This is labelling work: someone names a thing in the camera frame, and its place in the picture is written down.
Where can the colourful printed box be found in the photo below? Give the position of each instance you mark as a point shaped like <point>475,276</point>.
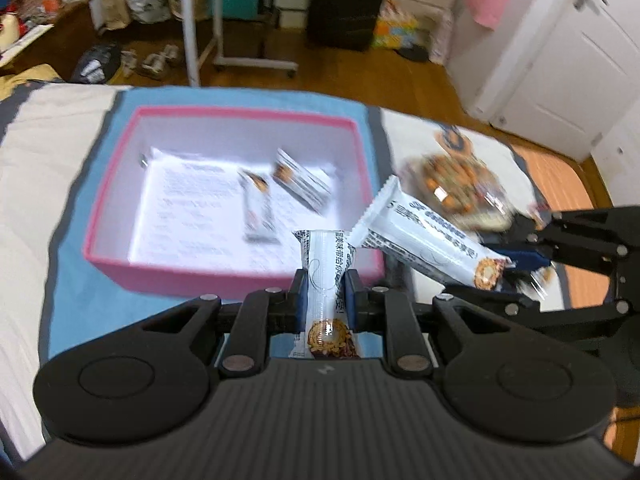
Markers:
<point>395,27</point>

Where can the small silver round piece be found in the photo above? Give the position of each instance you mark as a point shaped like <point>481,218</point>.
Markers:
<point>144,160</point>

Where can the white printed paper sheet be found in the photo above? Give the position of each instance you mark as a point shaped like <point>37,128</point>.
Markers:
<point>190,210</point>

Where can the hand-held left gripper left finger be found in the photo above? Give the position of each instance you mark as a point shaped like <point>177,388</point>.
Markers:
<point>298,302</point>

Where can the clear bag of orange nuts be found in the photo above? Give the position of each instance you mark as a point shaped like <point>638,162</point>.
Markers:
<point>450,180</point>

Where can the wooden cabinet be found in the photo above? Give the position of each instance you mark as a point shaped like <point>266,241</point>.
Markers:
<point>65,35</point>

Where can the white snack bar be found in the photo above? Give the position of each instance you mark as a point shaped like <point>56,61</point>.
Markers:
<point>260,210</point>
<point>425,240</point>
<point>302,182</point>
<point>324,280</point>

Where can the pink cardboard box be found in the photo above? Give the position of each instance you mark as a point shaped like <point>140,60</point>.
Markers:
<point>200,270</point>

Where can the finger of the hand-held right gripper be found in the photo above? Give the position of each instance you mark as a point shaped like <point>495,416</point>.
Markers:
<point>529,259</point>
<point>505,305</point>

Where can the white door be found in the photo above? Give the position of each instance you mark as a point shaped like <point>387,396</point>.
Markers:
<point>570,70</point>

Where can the grey shoe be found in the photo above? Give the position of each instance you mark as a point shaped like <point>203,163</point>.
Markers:
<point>129,62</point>
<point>160,60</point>

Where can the grey printed plastic bag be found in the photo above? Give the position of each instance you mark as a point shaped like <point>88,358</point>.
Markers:
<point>147,5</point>

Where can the patterned flat package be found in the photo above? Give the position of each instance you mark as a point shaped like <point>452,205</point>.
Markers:
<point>441,37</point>

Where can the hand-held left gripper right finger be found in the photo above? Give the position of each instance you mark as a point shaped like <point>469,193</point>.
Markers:
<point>352,302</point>

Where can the dark round floor object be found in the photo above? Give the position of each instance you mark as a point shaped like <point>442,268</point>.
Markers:
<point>414,54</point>

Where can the black bag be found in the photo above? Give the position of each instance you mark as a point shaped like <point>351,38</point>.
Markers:
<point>95,65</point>

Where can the white jar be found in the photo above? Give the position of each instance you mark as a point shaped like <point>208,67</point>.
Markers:
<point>10,30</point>

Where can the yellow cloth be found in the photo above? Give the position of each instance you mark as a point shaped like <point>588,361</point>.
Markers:
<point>25,80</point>

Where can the white rolling table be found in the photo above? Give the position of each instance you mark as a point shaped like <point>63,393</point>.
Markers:
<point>191,35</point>

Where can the black suitcase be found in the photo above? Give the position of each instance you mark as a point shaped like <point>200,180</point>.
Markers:
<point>345,5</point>

